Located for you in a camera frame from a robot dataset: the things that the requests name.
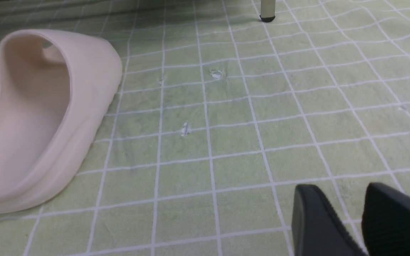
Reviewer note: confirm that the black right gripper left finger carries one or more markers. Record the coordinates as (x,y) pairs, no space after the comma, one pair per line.
(316,228)

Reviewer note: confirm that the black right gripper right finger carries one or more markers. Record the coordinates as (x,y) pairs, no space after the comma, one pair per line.
(386,221)

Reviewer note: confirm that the metal shoe rack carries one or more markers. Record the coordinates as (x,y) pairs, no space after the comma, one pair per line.
(267,11)

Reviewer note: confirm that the green checkered floor cloth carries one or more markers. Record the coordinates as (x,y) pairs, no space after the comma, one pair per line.
(218,117)

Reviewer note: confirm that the cream right slide slipper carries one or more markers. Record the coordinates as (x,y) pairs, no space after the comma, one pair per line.
(55,89)

